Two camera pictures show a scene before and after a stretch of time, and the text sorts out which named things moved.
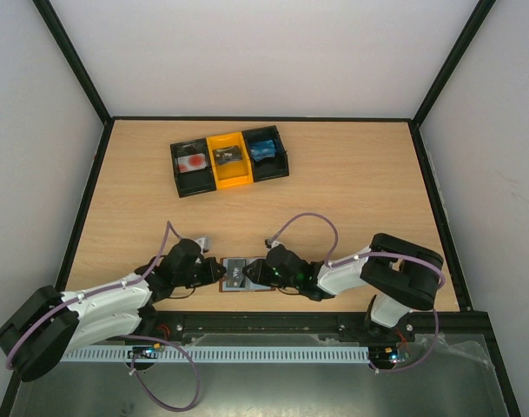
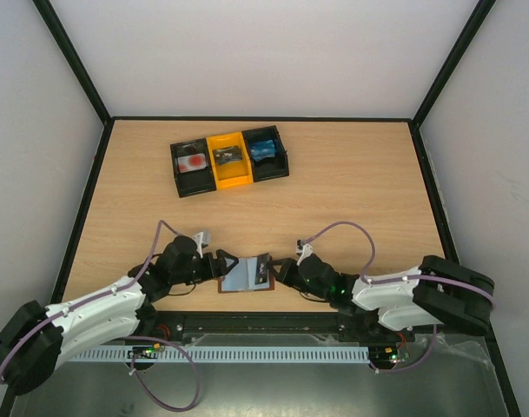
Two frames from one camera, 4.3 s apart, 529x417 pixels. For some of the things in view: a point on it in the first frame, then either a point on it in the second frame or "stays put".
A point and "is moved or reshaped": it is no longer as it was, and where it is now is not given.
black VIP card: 234,272 is moved or reshaped
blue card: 261,149 stays put
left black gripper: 210,276 stays put
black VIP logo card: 223,155 stays put
